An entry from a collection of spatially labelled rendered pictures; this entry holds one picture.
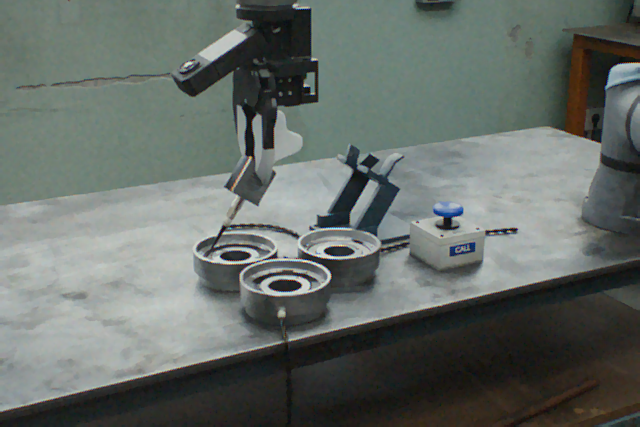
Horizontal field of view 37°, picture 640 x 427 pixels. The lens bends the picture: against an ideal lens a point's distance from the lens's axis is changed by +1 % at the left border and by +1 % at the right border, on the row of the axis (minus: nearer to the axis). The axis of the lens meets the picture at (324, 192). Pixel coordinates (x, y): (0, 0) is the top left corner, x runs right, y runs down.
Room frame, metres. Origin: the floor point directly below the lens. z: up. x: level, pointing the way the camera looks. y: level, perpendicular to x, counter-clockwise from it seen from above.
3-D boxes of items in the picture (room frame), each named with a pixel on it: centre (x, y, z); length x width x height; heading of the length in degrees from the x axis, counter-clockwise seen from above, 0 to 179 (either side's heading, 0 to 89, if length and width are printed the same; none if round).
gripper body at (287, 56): (1.13, 0.06, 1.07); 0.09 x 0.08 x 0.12; 119
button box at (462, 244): (1.17, -0.17, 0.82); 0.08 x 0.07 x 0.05; 118
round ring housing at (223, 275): (1.10, 0.11, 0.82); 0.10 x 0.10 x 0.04
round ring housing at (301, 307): (1.01, 0.04, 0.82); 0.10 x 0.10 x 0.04
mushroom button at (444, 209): (1.17, -0.16, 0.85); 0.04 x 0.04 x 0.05
